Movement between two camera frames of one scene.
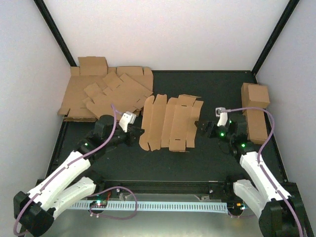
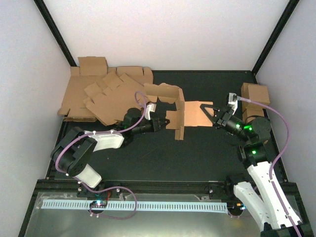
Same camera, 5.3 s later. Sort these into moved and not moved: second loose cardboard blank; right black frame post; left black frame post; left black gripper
Moved: left black gripper
Not moved: right black frame post; left black frame post; second loose cardboard blank
